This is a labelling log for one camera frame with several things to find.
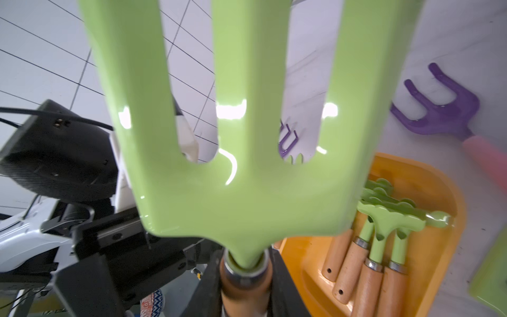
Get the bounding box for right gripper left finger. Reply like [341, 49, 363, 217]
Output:
[190, 249, 224, 316]

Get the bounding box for purple fork pink handle right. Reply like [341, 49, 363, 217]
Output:
[390, 63, 506, 192]

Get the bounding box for purple fork pink handle left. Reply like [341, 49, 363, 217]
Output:
[278, 121, 299, 159]

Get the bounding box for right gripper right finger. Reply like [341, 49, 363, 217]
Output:
[269, 248, 311, 317]

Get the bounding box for green fork wooden handle long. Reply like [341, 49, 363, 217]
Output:
[469, 227, 506, 316]

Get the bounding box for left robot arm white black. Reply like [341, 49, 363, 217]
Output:
[1, 100, 219, 316]

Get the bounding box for green rake wooden handle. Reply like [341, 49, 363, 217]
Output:
[333, 188, 419, 304]
[322, 178, 393, 282]
[351, 198, 451, 316]

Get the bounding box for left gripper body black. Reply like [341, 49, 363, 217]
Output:
[42, 201, 221, 316]

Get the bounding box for purple fork pink handle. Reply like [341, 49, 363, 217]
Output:
[390, 63, 506, 192]
[278, 121, 299, 159]

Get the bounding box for patterned small bowl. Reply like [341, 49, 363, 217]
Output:
[140, 289, 165, 317]

